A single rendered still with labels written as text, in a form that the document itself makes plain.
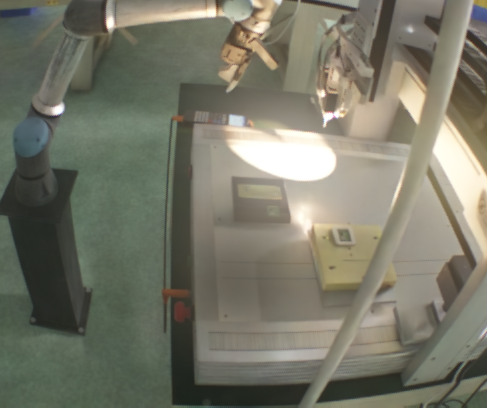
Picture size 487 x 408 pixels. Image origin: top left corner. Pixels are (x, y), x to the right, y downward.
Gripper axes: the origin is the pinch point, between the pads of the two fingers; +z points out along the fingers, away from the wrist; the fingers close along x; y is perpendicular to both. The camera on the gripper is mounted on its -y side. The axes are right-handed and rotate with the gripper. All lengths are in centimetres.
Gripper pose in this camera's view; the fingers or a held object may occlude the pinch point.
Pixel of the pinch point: (229, 87)
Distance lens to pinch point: 147.2
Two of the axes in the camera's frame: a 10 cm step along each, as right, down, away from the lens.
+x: -0.4, 6.2, -7.9
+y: -9.3, -3.2, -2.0
